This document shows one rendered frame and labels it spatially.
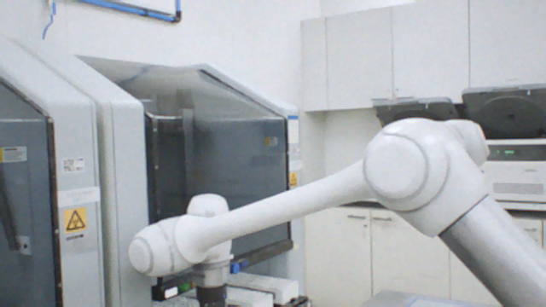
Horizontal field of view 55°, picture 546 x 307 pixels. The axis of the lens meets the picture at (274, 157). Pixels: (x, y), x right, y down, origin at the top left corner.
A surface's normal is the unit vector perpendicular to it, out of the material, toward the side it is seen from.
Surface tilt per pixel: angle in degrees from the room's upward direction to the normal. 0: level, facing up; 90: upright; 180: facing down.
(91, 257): 90
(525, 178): 90
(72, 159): 90
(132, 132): 90
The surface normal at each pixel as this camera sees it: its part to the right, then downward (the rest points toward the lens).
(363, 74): -0.55, 0.06
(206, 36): 0.84, 0.00
